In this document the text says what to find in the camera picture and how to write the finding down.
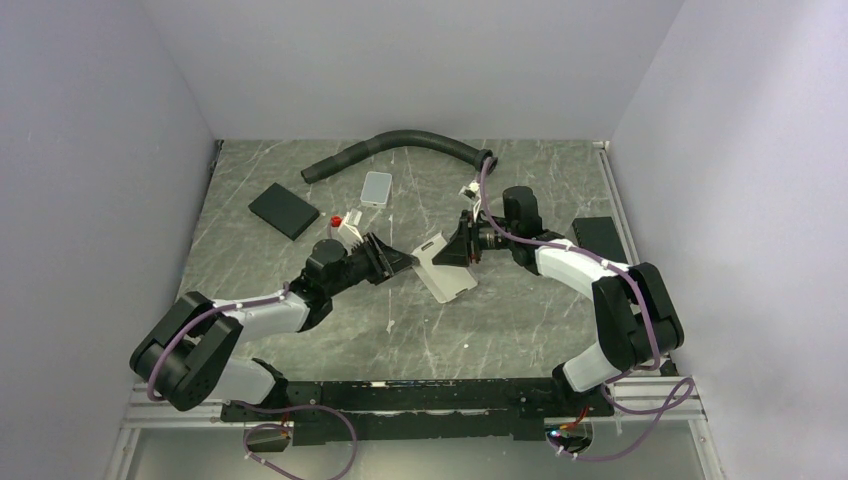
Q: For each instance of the black mounting base rail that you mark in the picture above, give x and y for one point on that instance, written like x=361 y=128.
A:
x=518 y=408

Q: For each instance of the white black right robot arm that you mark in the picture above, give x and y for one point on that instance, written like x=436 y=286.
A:
x=635 y=320

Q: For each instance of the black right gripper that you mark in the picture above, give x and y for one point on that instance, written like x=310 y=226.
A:
x=463 y=246

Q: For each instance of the black flat rectangular box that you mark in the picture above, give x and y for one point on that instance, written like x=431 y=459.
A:
x=284 y=211

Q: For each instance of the white cardboard box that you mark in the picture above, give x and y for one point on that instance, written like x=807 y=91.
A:
x=445 y=283

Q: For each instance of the clear white plastic case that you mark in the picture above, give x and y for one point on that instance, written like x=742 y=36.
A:
x=376 y=190

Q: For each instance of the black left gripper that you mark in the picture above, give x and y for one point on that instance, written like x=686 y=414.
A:
x=385 y=260

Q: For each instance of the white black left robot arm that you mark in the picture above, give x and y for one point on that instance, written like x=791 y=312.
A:
x=187 y=356

